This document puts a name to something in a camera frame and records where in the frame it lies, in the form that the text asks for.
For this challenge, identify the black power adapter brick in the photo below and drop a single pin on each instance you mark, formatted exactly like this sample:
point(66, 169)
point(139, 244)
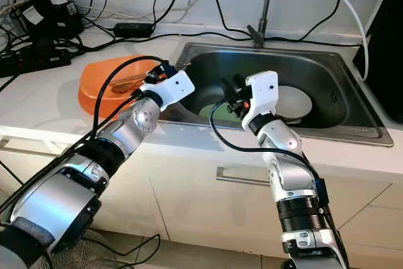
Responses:
point(133, 29)

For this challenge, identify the black power strip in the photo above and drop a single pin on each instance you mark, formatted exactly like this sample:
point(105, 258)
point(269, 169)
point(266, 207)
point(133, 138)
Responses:
point(38, 61)

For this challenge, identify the black charger box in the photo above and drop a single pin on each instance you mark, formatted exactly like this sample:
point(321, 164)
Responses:
point(50, 20)

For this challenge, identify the black tall appliance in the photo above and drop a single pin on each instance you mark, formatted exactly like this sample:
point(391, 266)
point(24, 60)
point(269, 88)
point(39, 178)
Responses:
point(384, 29)

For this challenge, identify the white plate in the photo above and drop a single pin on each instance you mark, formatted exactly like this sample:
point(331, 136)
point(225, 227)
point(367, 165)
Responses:
point(296, 102)

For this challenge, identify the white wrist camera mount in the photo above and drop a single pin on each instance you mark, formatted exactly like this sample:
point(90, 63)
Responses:
point(263, 92)
point(179, 87)

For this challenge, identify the orange plastic bowl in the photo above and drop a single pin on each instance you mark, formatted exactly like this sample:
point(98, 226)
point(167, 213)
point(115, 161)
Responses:
point(101, 74)

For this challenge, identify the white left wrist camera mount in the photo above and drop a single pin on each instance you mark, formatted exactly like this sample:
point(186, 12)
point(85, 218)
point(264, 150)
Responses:
point(179, 87)

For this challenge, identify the stainless steel sink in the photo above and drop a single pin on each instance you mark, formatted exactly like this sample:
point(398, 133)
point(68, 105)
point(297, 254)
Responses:
point(334, 80)

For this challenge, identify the chrome faucet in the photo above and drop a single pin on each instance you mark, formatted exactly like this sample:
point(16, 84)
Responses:
point(266, 11)

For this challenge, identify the white kitchen base cabinet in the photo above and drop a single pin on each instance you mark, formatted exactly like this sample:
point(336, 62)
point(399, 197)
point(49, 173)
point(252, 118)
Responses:
point(195, 218)

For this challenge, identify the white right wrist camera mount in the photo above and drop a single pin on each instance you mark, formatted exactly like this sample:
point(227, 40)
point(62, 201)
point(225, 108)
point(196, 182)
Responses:
point(263, 92)

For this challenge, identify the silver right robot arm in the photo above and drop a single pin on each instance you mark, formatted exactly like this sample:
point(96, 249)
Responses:
point(289, 181)

